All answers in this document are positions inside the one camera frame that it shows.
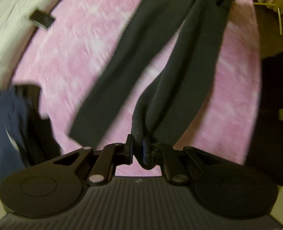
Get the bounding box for black fleece pants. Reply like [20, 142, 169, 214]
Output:
[69, 0, 231, 166]

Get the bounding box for pink rose blanket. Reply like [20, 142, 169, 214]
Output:
[10, 0, 263, 177]

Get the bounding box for grey striped duvet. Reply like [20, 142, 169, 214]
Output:
[0, 0, 60, 89]

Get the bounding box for pile of dark clothes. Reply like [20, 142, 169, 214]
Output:
[0, 84, 61, 185]

